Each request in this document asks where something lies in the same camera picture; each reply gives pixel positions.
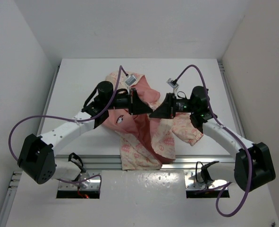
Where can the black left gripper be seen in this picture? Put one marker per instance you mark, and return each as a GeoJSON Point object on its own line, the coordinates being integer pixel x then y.
{"type": "Point", "coordinates": [135, 104]}

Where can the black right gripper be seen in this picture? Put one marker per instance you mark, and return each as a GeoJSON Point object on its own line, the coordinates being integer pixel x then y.
{"type": "Point", "coordinates": [167, 109]}

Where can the pink hooded kids jacket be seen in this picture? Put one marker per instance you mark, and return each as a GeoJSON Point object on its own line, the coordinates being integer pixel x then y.
{"type": "Point", "coordinates": [148, 143]}

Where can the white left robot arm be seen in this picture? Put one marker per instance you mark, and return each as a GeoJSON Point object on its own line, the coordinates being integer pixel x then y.
{"type": "Point", "coordinates": [37, 157]}

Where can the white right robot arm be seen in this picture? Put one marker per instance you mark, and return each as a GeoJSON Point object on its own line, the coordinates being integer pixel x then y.
{"type": "Point", "coordinates": [253, 165]}

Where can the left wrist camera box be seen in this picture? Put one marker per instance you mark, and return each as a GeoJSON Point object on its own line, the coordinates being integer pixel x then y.
{"type": "Point", "coordinates": [130, 80]}

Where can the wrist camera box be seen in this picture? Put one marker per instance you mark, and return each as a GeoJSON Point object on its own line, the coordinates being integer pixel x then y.
{"type": "Point", "coordinates": [130, 80]}
{"type": "Point", "coordinates": [173, 84]}

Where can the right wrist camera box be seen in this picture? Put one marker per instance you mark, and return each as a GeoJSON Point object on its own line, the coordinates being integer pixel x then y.
{"type": "Point", "coordinates": [173, 84]}

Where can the aluminium rail right side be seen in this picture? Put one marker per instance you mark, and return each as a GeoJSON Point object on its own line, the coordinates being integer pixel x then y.
{"type": "Point", "coordinates": [235, 114]}

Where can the right metal arm base plate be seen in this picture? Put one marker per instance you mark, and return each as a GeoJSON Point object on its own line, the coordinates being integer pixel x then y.
{"type": "Point", "coordinates": [191, 183]}

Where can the left metal arm base plate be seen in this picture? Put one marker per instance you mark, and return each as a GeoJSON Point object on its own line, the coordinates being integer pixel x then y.
{"type": "Point", "coordinates": [92, 183]}

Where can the aluminium rail front table edge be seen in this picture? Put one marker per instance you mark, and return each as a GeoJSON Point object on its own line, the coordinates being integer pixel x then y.
{"type": "Point", "coordinates": [182, 162]}

